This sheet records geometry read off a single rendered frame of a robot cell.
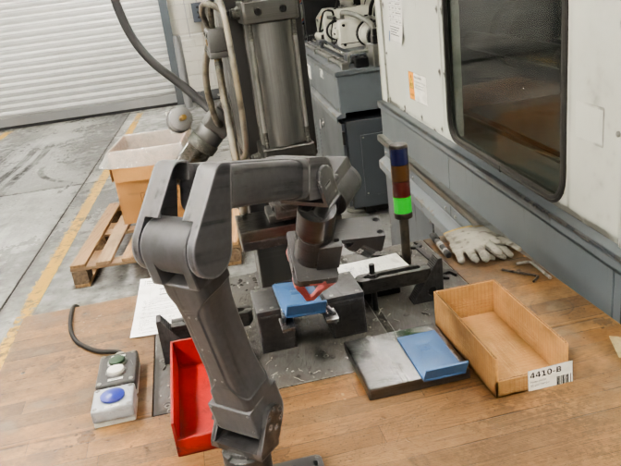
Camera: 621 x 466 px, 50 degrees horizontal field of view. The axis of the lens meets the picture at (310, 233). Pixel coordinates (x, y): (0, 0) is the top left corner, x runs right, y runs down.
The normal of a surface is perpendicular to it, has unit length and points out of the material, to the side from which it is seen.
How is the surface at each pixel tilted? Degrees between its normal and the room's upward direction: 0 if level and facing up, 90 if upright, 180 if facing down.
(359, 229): 29
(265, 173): 87
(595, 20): 90
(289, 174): 85
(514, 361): 0
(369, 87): 90
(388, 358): 0
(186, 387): 0
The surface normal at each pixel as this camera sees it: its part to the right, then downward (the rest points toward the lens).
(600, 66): -0.98, 0.16
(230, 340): 0.82, 0.12
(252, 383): 0.75, -0.07
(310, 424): -0.12, -0.93
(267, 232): 0.20, 0.33
